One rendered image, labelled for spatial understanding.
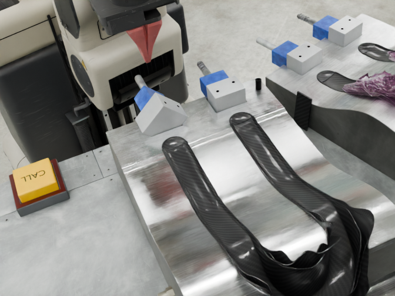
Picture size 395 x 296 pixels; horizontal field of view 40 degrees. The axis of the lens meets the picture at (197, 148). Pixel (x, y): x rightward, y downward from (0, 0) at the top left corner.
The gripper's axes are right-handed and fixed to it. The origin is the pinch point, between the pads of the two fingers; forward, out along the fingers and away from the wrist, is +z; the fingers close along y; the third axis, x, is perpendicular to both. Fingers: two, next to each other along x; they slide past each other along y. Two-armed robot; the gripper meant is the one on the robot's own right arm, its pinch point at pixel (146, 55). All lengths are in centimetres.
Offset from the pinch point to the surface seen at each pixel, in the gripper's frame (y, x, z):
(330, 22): 37.5, 12.3, 14.1
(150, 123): -1.9, -2.3, 9.7
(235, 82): 12.6, -0.3, 9.5
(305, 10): 109, 140, 98
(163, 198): -4.8, -13.9, 13.1
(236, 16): 79, 154, 98
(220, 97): 9.2, -2.3, 9.6
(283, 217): 6.5, -26.3, 9.7
